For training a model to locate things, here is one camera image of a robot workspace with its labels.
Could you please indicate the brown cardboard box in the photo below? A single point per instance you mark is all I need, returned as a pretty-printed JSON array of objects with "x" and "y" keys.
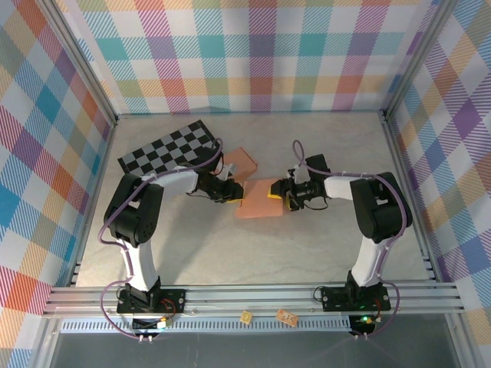
[{"x": 241, "y": 161}]

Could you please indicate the aluminium side rail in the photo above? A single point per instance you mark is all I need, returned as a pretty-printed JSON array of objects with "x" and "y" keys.
[
  {"x": 103, "y": 161},
  {"x": 399, "y": 161}
]

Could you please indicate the pink paper box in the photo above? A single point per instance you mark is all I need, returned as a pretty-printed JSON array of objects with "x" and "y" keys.
[{"x": 257, "y": 201}]

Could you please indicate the black controller board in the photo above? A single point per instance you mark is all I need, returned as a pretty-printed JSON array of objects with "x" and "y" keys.
[
  {"x": 362, "y": 326},
  {"x": 147, "y": 325}
]

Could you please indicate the small orange tag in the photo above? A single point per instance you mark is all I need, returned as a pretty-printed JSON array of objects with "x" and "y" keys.
[{"x": 286, "y": 317}]

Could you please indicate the black grey folding chessboard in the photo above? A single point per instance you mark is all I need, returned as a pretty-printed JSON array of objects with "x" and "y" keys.
[{"x": 165, "y": 151}]

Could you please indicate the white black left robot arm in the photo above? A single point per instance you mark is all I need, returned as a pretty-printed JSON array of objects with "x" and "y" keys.
[{"x": 132, "y": 214}]

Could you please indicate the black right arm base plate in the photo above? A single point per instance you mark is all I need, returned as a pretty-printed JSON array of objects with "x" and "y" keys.
[{"x": 333, "y": 301}]

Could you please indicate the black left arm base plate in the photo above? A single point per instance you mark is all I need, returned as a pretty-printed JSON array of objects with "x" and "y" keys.
[{"x": 180, "y": 295}]

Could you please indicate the aluminium frame post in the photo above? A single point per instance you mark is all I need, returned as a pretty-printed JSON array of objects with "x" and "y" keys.
[
  {"x": 415, "y": 57},
  {"x": 82, "y": 57}
]

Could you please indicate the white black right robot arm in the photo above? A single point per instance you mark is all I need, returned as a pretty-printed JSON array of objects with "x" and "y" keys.
[{"x": 379, "y": 211}]

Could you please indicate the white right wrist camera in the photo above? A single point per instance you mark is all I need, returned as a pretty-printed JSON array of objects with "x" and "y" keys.
[{"x": 293, "y": 171}]

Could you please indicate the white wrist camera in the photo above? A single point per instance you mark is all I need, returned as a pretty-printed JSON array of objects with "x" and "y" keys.
[
  {"x": 228, "y": 171},
  {"x": 293, "y": 171}
]

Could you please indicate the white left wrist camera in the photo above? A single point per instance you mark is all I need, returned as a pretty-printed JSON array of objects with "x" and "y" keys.
[{"x": 228, "y": 171}]

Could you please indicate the long aluminium mounting rail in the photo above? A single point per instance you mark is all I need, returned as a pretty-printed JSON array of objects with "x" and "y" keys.
[{"x": 249, "y": 297}]

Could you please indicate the small yellow tag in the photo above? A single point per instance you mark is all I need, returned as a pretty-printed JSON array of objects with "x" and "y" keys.
[{"x": 245, "y": 317}]

